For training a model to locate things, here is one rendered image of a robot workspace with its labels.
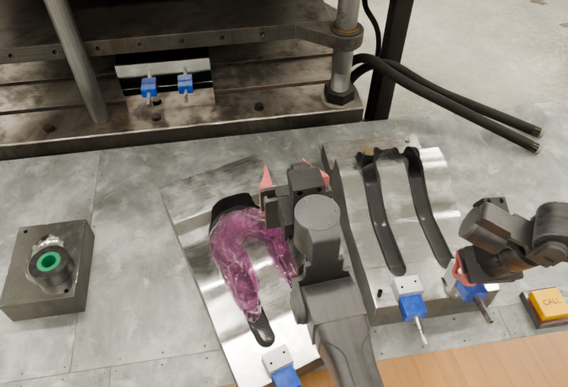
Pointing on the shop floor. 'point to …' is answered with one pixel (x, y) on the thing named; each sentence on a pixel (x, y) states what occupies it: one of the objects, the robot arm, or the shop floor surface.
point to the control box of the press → (400, 13)
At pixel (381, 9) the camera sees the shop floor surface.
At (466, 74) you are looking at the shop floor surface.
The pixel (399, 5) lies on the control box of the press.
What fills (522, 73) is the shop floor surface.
